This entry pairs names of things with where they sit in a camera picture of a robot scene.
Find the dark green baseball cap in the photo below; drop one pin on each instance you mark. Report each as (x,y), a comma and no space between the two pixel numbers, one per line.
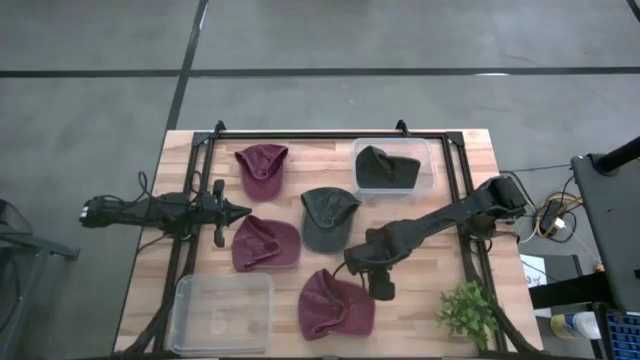
(327,220)

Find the small green artificial plant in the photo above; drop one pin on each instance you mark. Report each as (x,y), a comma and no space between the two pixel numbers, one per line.
(467,310)

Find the grey chair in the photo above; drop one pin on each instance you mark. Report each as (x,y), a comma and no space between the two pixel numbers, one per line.
(25,250)

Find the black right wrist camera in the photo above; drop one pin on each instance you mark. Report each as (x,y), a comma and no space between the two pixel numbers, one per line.
(381,286)

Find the clear plastic bin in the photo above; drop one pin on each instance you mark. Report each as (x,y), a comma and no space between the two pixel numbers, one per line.
(225,315)
(428,165)

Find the black keyboard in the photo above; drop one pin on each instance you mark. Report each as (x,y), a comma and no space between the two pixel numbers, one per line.
(625,335)

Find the black aluminium table frame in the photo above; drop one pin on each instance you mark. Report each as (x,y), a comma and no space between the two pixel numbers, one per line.
(325,135)

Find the white paper sheet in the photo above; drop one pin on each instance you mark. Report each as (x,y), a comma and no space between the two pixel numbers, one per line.
(534,272)

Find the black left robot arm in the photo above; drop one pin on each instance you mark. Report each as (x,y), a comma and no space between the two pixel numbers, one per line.
(150,212)

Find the black shelf board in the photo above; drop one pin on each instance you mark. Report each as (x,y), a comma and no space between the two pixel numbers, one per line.
(570,290)

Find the black pole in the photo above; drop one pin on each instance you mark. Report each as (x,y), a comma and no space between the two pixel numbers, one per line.
(620,155)

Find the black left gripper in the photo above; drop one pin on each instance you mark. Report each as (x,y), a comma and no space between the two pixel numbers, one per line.
(218,214)

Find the maroon baseball cap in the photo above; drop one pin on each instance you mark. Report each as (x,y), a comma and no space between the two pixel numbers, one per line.
(262,175)
(330,310)
(260,242)

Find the white bottle with label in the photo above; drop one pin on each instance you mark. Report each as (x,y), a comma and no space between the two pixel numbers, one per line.
(575,325)

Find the dark grey panel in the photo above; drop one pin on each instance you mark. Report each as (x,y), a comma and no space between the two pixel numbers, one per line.
(610,225)

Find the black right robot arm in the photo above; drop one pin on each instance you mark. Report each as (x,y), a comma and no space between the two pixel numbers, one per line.
(440,215)

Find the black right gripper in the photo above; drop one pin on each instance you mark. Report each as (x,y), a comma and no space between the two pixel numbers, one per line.
(365,260)

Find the black baseball cap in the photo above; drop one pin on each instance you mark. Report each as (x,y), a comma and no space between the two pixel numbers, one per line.
(385,170)

